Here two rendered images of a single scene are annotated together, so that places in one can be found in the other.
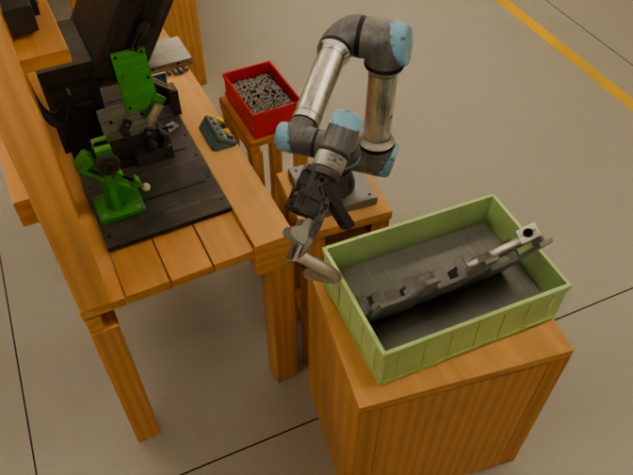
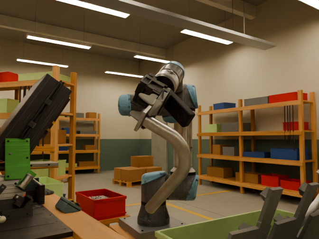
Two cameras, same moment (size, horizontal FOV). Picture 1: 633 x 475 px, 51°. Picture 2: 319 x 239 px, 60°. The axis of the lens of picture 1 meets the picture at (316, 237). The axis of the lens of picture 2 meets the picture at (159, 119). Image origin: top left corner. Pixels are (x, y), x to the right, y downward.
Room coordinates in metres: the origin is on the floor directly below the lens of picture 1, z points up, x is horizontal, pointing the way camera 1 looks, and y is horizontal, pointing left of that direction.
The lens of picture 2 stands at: (0.37, 0.10, 1.27)
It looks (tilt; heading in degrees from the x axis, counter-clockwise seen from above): 4 degrees up; 352
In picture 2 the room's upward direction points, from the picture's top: straight up
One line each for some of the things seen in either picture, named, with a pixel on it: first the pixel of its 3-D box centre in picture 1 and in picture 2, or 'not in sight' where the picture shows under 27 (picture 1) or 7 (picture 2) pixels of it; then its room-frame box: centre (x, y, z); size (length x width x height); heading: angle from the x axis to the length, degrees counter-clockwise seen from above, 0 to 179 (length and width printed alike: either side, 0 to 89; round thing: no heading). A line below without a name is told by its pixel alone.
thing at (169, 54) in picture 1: (134, 63); (19, 166); (2.06, 0.67, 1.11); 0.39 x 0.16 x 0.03; 117
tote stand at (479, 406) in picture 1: (419, 372); not in sight; (1.22, -0.37, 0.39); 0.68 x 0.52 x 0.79; 107
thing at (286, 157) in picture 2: not in sight; (246, 145); (6.61, -2.90, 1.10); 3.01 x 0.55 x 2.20; 24
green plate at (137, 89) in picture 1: (132, 74); (16, 158); (1.90, 0.63, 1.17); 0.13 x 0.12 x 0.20; 27
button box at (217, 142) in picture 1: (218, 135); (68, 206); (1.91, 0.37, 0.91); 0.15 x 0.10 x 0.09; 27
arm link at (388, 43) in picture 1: (379, 104); (182, 141); (1.64, -0.19, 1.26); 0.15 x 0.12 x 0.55; 72
